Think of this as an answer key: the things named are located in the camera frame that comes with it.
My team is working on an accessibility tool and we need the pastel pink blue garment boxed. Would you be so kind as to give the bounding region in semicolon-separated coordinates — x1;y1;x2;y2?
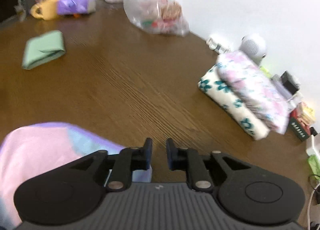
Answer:
1;122;154;229

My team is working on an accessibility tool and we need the teal floral folded cloth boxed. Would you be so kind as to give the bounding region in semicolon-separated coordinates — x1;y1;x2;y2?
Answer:
197;65;270;141

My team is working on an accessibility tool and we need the pink floral folded cloth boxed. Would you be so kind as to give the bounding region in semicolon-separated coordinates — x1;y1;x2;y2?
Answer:
216;51;289;134

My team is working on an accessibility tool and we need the dark green box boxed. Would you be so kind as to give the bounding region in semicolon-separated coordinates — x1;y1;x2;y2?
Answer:
288;116;311;142

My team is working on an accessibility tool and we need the white round speaker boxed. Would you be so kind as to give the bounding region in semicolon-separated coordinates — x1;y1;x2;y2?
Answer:
239;35;267;66

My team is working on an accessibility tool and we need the green white power strip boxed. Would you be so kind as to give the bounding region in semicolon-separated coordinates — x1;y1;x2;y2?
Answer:
306;134;320;176

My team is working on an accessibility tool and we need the folded green cloth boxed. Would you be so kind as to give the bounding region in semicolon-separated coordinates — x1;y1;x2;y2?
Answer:
22;30;66;70

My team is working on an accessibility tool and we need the clear plastic snack bag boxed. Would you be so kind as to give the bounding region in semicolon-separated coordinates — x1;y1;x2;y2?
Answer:
123;0;189;36

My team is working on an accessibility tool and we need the purple folded cloth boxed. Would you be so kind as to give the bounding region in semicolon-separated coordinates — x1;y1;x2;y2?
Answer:
57;0;96;15

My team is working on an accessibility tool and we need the yellow mug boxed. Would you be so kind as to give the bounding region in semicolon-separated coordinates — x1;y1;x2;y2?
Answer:
30;0;60;20

